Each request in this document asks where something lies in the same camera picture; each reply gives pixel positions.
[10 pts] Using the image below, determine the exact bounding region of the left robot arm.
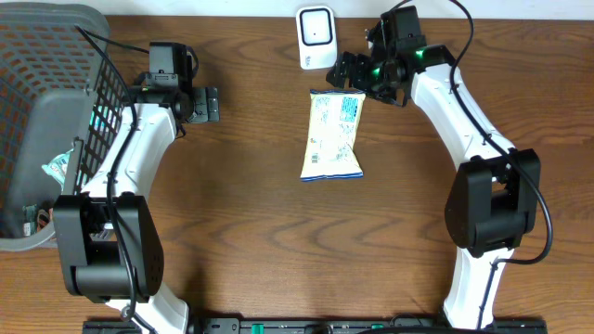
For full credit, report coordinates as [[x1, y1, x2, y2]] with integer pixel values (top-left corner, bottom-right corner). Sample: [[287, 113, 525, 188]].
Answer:
[[53, 42, 219, 333]]

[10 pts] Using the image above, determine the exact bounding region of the dark snack packet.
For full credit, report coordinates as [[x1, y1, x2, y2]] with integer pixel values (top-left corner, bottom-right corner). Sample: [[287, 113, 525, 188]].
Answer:
[[21, 200, 54, 237]]

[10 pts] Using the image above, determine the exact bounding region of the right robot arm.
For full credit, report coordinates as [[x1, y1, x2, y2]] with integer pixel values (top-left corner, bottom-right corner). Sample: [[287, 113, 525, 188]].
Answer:
[[326, 1, 540, 332]]

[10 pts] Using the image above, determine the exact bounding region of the white barcode scanner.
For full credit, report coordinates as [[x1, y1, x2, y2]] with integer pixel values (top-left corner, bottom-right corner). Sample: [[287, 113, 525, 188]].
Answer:
[[295, 6, 338, 71]]

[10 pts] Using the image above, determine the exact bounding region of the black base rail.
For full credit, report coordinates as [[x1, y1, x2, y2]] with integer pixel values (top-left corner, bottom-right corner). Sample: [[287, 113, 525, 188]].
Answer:
[[81, 315, 549, 334]]

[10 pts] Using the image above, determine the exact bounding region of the yellow snack packet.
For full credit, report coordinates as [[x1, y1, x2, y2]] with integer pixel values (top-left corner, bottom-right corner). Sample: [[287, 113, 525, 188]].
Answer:
[[300, 89, 366, 182]]

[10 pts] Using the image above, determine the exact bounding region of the light green snack packet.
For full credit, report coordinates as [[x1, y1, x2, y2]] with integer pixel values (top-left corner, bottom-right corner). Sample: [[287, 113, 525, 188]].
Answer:
[[42, 149, 72, 185]]

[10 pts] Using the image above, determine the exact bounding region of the grey plastic mesh basket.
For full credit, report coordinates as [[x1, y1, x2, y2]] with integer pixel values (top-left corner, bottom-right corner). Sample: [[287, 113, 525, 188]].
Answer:
[[1, 2, 123, 252]]

